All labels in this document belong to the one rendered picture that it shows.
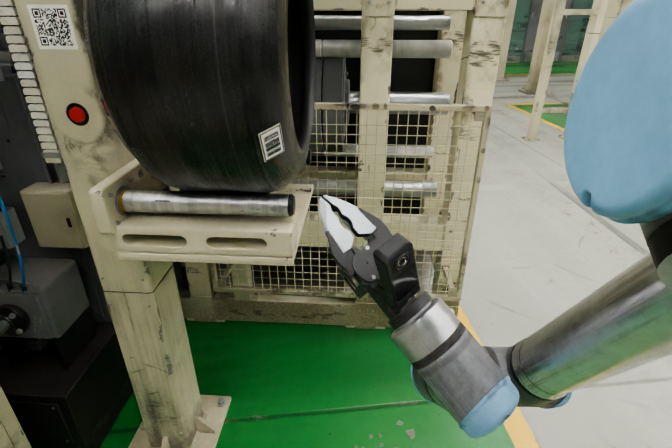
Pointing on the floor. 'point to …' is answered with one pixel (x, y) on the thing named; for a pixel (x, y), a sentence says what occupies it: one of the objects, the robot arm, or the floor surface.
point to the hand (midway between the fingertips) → (327, 201)
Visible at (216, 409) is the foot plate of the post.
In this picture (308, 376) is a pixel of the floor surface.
